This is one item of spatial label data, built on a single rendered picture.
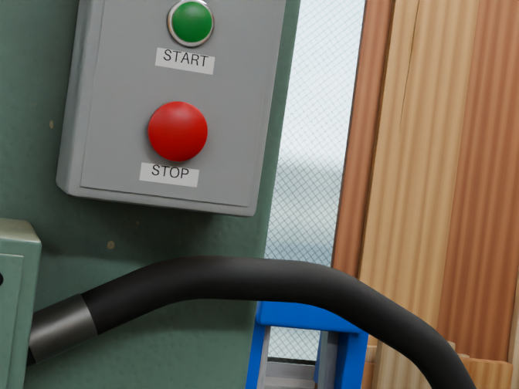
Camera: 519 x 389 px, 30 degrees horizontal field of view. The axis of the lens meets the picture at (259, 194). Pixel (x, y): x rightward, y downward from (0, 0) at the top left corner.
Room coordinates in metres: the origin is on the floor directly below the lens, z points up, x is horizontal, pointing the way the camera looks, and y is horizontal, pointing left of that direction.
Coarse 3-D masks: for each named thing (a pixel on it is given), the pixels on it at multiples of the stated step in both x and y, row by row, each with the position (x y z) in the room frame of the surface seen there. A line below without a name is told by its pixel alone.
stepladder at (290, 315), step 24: (264, 312) 1.30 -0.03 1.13; (288, 312) 1.31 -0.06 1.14; (312, 312) 1.32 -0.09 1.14; (264, 336) 1.36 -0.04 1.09; (336, 336) 1.39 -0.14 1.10; (360, 336) 1.36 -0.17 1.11; (264, 360) 1.35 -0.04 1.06; (336, 360) 1.39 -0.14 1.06; (360, 360) 1.36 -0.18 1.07; (336, 384) 1.37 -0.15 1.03; (360, 384) 1.36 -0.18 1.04
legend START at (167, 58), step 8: (160, 48) 0.49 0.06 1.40; (160, 56) 0.49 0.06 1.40; (168, 56) 0.49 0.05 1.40; (176, 56) 0.49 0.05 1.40; (184, 56) 0.49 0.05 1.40; (192, 56) 0.49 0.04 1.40; (200, 56) 0.49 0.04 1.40; (208, 56) 0.49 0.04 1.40; (160, 64) 0.49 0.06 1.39; (168, 64) 0.49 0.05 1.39; (176, 64) 0.49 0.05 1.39; (184, 64) 0.49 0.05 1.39; (192, 64) 0.49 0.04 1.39; (200, 64) 0.49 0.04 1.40; (208, 64) 0.49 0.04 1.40; (200, 72) 0.49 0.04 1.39; (208, 72) 0.49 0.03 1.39
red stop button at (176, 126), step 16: (160, 112) 0.48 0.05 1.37; (176, 112) 0.48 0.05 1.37; (192, 112) 0.48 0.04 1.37; (160, 128) 0.48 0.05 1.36; (176, 128) 0.48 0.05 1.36; (192, 128) 0.48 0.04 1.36; (160, 144) 0.48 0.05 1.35; (176, 144) 0.48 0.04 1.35; (192, 144) 0.48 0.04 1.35; (176, 160) 0.48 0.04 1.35
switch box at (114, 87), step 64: (128, 0) 0.48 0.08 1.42; (256, 0) 0.50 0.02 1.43; (128, 64) 0.48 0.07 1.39; (256, 64) 0.50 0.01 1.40; (64, 128) 0.52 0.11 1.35; (128, 128) 0.48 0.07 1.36; (256, 128) 0.50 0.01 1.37; (128, 192) 0.49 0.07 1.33; (192, 192) 0.50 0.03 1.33; (256, 192) 0.51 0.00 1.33
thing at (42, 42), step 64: (0, 0) 0.52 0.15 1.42; (64, 0) 0.53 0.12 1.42; (0, 64) 0.52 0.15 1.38; (64, 64) 0.53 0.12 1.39; (0, 128) 0.52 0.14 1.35; (0, 192) 0.53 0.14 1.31; (64, 192) 0.54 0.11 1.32; (64, 256) 0.54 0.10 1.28; (128, 256) 0.55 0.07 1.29; (256, 256) 0.57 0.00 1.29; (192, 320) 0.56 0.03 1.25; (64, 384) 0.54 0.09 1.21; (128, 384) 0.55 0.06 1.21; (192, 384) 0.56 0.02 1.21
